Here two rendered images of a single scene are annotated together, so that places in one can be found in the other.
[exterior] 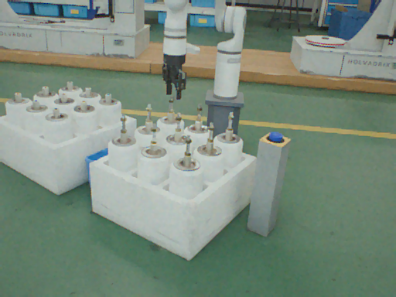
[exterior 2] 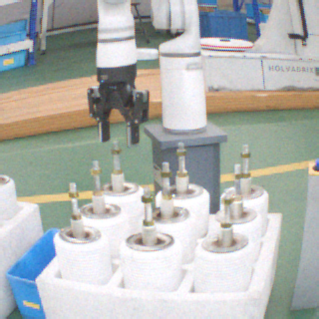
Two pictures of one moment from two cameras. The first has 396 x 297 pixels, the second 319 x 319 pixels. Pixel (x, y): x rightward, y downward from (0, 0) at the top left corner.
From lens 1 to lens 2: 0.42 m
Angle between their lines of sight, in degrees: 18
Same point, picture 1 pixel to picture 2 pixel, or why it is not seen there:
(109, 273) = not seen: outside the picture
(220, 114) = (189, 163)
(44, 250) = not seen: outside the picture
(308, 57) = (215, 67)
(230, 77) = (195, 94)
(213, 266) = not seen: outside the picture
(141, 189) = (152, 303)
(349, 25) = (221, 27)
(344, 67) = (267, 77)
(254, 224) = (302, 299)
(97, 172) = (55, 291)
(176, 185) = (219, 278)
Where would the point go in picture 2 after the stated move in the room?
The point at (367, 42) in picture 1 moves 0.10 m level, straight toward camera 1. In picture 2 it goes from (278, 43) to (281, 45)
